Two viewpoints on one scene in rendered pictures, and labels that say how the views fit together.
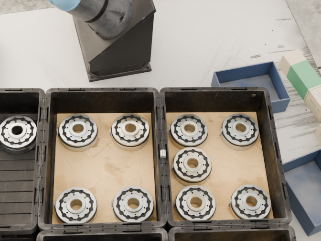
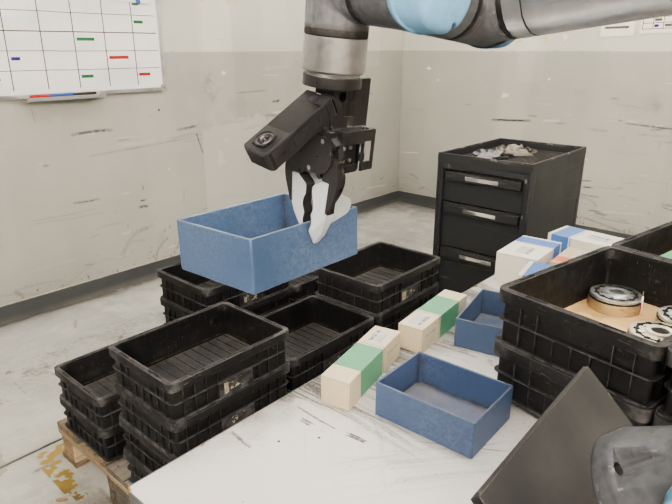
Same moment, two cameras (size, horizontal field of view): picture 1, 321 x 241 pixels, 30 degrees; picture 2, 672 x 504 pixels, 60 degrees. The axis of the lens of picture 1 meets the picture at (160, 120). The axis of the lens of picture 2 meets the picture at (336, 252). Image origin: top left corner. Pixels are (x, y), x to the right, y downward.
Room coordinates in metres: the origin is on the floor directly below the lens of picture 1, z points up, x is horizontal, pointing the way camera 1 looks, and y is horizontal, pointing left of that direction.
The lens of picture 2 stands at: (1.73, 0.45, 1.35)
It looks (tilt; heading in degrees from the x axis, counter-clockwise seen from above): 19 degrees down; 241
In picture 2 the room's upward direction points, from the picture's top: straight up
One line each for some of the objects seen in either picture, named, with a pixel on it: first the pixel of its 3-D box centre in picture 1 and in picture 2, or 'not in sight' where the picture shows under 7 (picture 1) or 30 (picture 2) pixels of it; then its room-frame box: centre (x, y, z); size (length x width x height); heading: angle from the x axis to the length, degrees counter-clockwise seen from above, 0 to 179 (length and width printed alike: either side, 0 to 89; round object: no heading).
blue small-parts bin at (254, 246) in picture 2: not in sight; (270, 237); (1.44, -0.27, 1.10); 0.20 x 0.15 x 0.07; 20
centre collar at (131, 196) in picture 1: (133, 203); not in sight; (0.63, 0.04, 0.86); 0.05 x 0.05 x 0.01
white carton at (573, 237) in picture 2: not in sight; (585, 249); (0.20, -0.69, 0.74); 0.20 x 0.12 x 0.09; 103
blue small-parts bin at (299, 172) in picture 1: (314, 191); (499, 322); (0.79, -0.45, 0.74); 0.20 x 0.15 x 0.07; 31
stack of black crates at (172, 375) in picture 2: not in sight; (207, 407); (1.36, -0.99, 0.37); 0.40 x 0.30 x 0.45; 19
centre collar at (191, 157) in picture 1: (192, 163); (660, 331); (0.76, -0.10, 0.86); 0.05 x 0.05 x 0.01
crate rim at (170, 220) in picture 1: (221, 153); (628, 292); (0.77, -0.16, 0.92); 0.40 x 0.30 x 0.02; 9
